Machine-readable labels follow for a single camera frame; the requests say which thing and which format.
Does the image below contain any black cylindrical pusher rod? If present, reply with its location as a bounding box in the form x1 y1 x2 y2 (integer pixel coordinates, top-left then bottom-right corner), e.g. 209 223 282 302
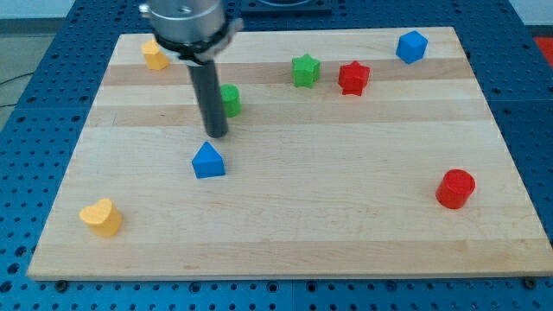
188 60 228 138

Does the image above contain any green star block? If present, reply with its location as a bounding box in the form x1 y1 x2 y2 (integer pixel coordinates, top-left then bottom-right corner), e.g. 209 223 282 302
292 54 321 88

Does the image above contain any red star block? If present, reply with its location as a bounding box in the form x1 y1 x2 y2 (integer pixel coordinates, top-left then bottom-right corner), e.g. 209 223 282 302
338 60 371 96

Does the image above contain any green cylinder block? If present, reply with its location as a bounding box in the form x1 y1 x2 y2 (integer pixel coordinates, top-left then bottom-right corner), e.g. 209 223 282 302
220 84 241 117

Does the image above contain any yellow hexagon block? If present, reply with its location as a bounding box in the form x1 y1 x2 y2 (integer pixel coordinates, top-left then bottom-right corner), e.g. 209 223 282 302
141 40 169 71

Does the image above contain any blue triangle block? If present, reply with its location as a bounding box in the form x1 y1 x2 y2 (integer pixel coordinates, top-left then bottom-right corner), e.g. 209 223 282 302
192 142 226 179

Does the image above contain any wooden board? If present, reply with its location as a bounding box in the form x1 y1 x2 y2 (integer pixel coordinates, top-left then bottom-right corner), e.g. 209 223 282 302
28 27 552 281

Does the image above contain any yellow heart block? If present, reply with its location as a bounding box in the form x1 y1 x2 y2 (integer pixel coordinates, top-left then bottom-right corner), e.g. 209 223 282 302
79 198 123 238

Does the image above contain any blue cube block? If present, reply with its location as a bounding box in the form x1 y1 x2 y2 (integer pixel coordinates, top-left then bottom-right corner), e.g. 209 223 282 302
396 30 429 64

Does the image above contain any red cylinder block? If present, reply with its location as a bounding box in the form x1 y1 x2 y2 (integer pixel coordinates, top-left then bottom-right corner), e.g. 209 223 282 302
435 169 476 209

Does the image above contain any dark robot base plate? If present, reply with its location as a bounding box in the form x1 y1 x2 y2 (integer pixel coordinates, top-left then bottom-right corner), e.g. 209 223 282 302
240 0 334 16

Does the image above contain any black floor cable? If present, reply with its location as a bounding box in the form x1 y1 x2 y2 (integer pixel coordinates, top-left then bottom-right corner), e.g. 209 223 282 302
0 71 35 109

